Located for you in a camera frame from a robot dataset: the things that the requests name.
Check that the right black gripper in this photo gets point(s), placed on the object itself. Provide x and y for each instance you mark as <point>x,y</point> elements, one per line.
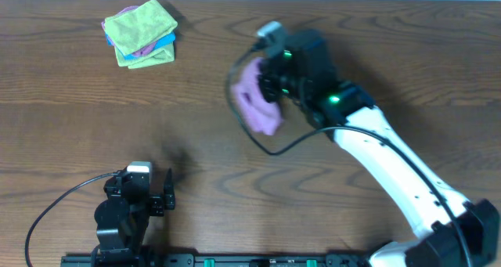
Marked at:
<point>264,77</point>

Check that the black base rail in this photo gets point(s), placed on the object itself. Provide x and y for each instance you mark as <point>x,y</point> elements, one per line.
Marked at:
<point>190,260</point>

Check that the blue folded cloth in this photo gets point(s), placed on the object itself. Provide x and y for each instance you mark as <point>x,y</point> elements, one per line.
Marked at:
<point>166,40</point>

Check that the green folded cloth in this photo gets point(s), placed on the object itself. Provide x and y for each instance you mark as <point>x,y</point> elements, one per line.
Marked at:
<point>164,54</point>
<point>139,27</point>

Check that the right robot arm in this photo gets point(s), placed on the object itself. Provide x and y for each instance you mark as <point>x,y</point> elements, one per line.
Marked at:
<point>449,229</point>

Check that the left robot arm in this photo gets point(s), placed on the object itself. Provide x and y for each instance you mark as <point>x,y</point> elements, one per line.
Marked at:
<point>123,218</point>

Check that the purple folded cloth in stack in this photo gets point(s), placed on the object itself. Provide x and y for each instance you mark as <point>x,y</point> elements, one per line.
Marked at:
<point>125,10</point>

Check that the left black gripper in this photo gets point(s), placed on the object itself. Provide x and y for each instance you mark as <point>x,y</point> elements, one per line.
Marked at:
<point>155,203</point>

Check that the purple microfibre cloth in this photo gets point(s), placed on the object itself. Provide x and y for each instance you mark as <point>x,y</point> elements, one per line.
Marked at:
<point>259,115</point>

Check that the bottom green folded cloth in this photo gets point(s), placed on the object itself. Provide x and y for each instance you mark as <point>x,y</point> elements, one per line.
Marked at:
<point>164,54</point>

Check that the top green folded cloth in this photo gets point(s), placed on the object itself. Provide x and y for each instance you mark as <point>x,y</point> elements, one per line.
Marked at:
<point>139,27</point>

